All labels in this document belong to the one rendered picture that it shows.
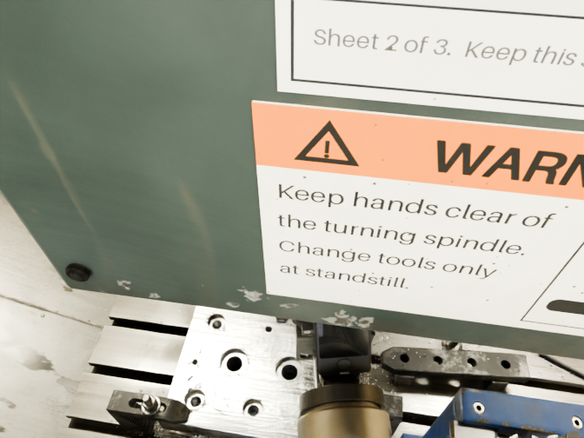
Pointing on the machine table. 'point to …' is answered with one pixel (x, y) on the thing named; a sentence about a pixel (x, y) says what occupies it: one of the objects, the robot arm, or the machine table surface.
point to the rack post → (441, 428)
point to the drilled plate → (230, 427)
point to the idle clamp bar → (493, 377)
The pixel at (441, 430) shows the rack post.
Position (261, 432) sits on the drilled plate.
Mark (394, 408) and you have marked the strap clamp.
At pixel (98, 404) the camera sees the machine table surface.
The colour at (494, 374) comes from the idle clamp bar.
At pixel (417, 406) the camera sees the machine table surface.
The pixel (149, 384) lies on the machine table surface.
